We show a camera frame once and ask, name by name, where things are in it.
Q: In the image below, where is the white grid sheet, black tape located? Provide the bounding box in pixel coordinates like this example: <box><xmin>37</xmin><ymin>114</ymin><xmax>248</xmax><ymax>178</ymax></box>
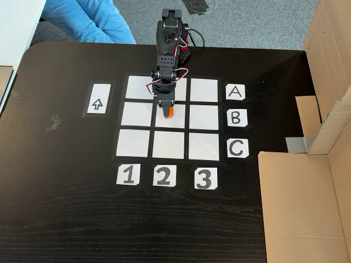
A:
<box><xmin>112</xmin><ymin>73</ymin><xmax>223</xmax><ymax>163</ymax></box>

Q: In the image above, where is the paper sheet number 2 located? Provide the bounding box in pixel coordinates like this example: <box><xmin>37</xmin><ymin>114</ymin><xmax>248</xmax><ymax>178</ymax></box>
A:
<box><xmin>152</xmin><ymin>164</ymin><xmax>178</xmax><ymax>187</ymax></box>

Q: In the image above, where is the paper sheet with arrow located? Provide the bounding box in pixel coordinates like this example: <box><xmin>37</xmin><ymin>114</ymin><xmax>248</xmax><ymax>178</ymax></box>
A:
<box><xmin>81</xmin><ymin>79</ymin><xmax>116</xmax><ymax>119</ymax></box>

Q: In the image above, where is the paper sheet letter A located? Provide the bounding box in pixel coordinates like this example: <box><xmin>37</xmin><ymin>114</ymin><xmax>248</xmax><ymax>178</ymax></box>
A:
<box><xmin>225</xmin><ymin>84</ymin><xmax>246</xmax><ymax>101</ymax></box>

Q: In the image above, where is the paper sheet letter B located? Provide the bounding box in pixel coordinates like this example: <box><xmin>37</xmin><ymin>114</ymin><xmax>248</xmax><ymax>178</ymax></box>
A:
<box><xmin>226</xmin><ymin>108</ymin><xmax>248</xmax><ymax>127</ymax></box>

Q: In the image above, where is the paper sheet number 1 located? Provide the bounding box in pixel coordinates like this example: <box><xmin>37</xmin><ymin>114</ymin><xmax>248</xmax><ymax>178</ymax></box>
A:
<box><xmin>116</xmin><ymin>163</ymin><xmax>141</xmax><ymax>186</ymax></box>

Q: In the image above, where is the paper sheet number 3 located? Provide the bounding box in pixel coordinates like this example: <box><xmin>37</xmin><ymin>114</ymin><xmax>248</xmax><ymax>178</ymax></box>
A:
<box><xmin>194</xmin><ymin>167</ymin><xmax>219</xmax><ymax>190</ymax></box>

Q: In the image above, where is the paper sheet letter C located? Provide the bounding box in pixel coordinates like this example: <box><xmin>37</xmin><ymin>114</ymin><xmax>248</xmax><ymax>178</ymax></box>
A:
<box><xmin>227</xmin><ymin>138</ymin><xmax>250</xmax><ymax>158</ymax></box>

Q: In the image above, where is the black tape patch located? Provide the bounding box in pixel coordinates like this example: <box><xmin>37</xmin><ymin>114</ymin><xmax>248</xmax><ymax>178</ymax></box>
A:
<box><xmin>182</xmin><ymin>0</ymin><xmax>218</xmax><ymax>16</ymax></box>

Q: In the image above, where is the person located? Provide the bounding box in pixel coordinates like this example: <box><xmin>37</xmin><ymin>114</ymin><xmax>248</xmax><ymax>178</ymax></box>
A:
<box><xmin>40</xmin><ymin>0</ymin><xmax>138</xmax><ymax>45</ymax></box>

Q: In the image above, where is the dark grey chair seat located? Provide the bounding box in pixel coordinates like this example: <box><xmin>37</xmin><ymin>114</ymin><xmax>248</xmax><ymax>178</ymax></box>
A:
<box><xmin>29</xmin><ymin>18</ymin><xmax>73</xmax><ymax>47</ymax></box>

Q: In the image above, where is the white table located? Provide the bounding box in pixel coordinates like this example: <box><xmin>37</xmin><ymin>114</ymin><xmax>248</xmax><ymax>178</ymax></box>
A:
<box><xmin>0</xmin><ymin>0</ymin><xmax>48</xmax><ymax>115</ymax></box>

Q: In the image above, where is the large brown cardboard box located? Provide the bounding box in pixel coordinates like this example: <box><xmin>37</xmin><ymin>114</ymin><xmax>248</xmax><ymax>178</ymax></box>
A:
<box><xmin>257</xmin><ymin>0</ymin><xmax>351</xmax><ymax>263</ymax></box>

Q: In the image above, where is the black cable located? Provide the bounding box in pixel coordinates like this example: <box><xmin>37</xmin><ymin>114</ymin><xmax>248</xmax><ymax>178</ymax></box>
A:
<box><xmin>188</xmin><ymin>27</ymin><xmax>205</xmax><ymax>48</ymax></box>

